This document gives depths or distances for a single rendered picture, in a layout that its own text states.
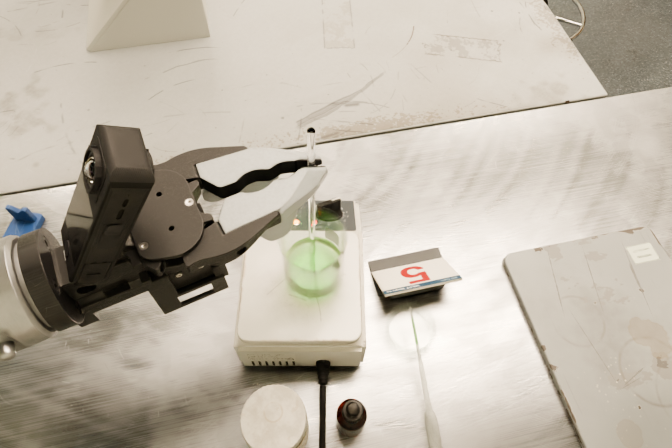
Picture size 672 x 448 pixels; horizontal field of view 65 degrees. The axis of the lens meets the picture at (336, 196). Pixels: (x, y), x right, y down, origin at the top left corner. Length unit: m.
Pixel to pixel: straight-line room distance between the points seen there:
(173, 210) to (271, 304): 0.19
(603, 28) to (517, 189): 1.93
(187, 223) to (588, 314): 0.47
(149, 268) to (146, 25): 0.58
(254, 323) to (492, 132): 0.45
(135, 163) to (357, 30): 0.64
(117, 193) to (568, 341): 0.50
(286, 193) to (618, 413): 0.43
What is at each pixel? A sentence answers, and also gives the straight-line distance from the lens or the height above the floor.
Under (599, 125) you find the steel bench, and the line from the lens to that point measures 0.86.
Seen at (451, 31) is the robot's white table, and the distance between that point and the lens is 0.93.
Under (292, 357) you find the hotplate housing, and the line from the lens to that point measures 0.55.
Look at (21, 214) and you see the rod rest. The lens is 0.74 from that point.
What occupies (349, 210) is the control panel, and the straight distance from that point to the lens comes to 0.62.
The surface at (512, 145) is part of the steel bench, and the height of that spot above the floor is 0.90.
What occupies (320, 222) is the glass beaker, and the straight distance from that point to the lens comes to 0.50.
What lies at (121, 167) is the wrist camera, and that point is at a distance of 0.31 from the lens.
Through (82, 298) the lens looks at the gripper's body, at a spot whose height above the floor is 1.12.
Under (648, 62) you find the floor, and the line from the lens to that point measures 2.55.
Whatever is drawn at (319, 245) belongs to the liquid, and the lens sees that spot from 0.52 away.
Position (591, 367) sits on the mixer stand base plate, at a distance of 0.65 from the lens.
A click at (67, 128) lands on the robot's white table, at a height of 0.90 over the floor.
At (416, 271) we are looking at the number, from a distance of 0.62.
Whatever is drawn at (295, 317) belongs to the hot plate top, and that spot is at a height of 0.99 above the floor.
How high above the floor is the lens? 1.48
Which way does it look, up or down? 57 degrees down
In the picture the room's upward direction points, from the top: 2 degrees clockwise
